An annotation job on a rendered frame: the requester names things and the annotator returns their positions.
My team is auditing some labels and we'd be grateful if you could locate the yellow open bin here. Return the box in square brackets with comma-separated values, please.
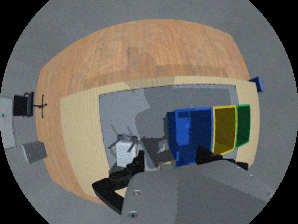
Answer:
[212, 105, 237, 155]

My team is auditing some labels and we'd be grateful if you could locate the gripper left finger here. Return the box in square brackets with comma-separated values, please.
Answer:
[92, 150, 145, 215]

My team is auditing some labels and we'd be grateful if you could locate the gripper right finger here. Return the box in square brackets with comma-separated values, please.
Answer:
[195, 146, 248, 171]

